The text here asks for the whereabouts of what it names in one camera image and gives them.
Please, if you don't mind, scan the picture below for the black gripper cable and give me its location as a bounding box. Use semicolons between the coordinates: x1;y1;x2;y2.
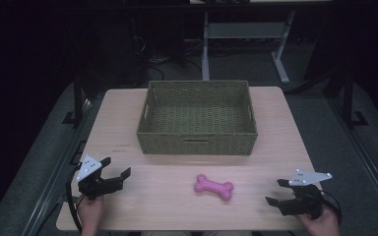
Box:
65;163;84;234
320;189;344;225

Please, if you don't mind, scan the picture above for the tangle of floor cables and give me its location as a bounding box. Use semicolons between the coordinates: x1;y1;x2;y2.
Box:
132;33;205;80

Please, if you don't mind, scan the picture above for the black metal stand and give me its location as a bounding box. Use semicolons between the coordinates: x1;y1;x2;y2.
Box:
340;68;369;130
61;63;87;128

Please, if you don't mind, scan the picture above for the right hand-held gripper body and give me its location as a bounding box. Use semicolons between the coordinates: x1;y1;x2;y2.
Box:
278;168;333;220

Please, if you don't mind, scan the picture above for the person's right hand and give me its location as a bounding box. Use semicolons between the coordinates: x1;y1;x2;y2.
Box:
295;206;342;236

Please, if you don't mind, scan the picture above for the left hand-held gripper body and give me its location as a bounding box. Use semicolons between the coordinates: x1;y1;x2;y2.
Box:
76;154;124;201

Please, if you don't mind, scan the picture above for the aluminium floor rail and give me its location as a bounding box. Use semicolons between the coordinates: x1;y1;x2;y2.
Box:
328;97;378;228
22;97;95;236

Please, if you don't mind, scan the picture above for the green woven basket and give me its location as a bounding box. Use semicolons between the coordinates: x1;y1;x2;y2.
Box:
136;80;259;156

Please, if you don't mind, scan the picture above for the person's left hand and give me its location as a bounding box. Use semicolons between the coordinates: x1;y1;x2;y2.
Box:
77;195;105;230

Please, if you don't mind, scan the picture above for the pink bone dog toy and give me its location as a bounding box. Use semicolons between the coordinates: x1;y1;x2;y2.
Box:
193;173;234;202

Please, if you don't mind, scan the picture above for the grey metal desk frame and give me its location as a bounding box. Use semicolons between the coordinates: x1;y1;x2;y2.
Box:
201;9;291;85

